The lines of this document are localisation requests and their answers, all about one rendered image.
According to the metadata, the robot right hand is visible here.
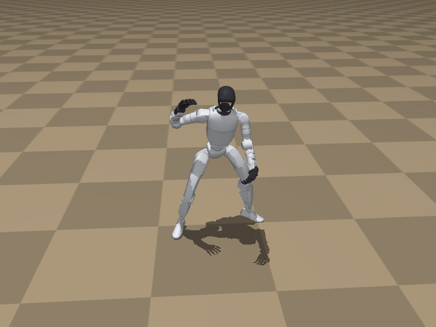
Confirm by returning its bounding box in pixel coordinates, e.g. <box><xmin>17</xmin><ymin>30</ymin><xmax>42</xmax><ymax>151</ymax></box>
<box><xmin>174</xmin><ymin>99</ymin><xmax>197</xmax><ymax>114</ymax></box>

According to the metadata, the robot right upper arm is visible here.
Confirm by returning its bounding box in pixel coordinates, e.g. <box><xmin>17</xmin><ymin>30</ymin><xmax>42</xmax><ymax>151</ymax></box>
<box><xmin>171</xmin><ymin>108</ymin><xmax>210</xmax><ymax>129</ymax></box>

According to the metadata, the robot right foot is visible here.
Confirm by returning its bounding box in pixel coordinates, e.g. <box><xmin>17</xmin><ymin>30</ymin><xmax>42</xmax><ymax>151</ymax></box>
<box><xmin>172</xmin><ymin>219</ymin><xmax>185</xmax><ymax>239</ymax></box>

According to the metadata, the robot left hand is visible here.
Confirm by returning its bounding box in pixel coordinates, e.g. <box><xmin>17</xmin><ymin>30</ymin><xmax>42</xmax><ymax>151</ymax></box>
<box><xmin>241</xmin><ymin>166</ymin><xmax>258</xmax><ymax>185</ymax></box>

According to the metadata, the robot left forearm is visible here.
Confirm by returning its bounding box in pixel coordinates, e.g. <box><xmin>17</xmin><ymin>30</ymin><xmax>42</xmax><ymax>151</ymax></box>
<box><xmin>245</xmin><ymin>141</ymin><xmax>259</xmax><ymax>171</ymax></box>

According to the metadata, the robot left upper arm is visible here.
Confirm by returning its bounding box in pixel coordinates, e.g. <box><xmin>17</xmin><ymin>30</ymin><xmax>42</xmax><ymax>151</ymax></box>
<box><xmin>237</xmin><ymin>111</ymin><xmax>252</xmax><ymax>150</ymax></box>

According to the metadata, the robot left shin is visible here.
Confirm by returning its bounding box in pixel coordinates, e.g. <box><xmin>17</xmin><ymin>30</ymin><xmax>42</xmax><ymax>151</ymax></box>
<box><xmin>240</xmin><ymin>183</ymin><xmax>253</xmax><ymax>213</ymax></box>

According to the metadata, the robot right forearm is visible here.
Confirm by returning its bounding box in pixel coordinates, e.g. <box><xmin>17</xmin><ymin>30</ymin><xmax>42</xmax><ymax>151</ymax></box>
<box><xmin>170</xmin><ymin>110</ymin><xmax>183</xmax><ymax>124</ymax></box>

